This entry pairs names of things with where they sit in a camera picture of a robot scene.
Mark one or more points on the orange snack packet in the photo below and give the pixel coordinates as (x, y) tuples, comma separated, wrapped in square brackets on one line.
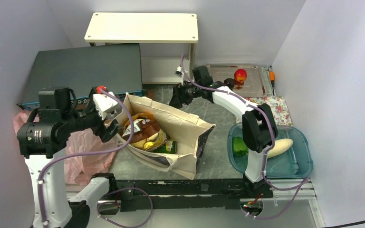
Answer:
[(138, 117)]

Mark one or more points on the white two-tier shelf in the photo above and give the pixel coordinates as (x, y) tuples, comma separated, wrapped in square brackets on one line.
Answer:
[(148, 28)]

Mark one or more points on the yellow snack packet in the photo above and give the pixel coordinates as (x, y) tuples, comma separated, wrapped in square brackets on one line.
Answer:
[(151, 143)]

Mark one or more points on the white radish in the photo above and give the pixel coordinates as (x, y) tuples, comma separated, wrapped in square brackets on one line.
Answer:
[(281, 146)]

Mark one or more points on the silver metal tray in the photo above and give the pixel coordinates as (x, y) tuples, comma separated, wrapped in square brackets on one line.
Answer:
[(253, 85)]

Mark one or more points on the pink plastic grocery bag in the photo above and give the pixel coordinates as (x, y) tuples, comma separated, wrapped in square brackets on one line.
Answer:
[(79, 170)]

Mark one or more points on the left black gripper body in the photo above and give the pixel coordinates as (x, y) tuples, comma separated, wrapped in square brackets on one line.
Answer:
[(92, 119)]

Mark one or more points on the teal plastic tray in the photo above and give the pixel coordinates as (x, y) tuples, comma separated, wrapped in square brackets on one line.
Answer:
[(295, 163)]

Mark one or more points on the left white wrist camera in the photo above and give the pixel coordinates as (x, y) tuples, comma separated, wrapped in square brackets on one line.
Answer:
[(107, 107)]

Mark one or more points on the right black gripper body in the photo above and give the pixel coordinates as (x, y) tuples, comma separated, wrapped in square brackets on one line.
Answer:
[(192, 91)]

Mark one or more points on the orange handled screwdriver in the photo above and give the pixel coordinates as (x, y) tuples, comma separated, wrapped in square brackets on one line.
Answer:
[(272, 81)]

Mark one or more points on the red apple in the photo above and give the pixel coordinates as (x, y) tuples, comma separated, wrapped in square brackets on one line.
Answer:
[(240, 75)]

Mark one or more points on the brown snack packet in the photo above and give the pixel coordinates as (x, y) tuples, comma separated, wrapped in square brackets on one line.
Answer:
[(144, 129)]

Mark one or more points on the floral cloth mat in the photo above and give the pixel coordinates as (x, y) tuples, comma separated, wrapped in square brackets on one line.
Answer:
[(278, 107)]

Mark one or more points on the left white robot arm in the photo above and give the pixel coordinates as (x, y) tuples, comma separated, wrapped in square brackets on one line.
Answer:
[(42, 142)]

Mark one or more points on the green pepper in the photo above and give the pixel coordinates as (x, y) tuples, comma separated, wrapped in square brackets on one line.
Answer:
[(239, 148)]

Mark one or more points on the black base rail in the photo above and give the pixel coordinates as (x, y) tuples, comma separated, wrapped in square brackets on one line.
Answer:
[(185, 194)]

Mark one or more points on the dark blue network switch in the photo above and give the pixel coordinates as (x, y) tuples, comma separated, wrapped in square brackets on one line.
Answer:
[(117, 67)]

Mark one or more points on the beige canvas tote bag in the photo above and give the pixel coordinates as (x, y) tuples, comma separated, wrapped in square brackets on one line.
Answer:
[(188, 130)]

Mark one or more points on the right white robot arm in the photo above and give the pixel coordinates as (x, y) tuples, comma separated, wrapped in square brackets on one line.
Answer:
[(258, 126)]

